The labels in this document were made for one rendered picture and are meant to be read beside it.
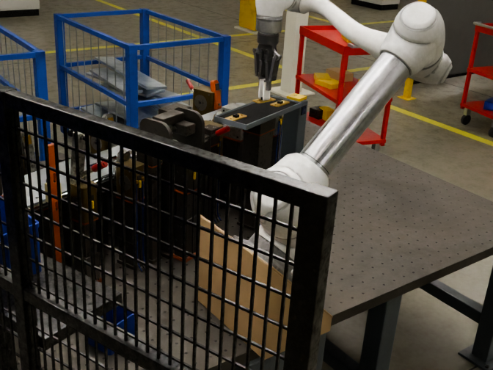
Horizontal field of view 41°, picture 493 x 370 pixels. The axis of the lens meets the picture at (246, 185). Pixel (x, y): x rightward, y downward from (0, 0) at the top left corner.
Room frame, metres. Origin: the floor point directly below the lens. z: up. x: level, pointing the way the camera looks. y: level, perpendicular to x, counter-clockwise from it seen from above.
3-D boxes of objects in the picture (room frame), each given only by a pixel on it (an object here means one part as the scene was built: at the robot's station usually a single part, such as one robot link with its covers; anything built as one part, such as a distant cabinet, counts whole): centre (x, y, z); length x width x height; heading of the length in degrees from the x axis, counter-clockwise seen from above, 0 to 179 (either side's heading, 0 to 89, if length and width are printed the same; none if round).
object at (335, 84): (5.02, -0.71, 0.49); 0.81 x 0.46 x 0.98; 22
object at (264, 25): (2.29, -0.04, 1.47); 0.09 x 0.09 x 0.06
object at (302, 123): (2.51, -0.18, 0.92); 0.08 x 0.08 x 0.44; 57
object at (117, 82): (4.85, 0.86, 0.47); 1.20 x 0.80 x 0.95; 39
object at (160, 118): (2.09, 0.26, 0.94); 0.18 x 0.13 x 0.49; 147
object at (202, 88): (2.89, 0.22, 0.88); 0.14 x 0.09 x 0.36; 57
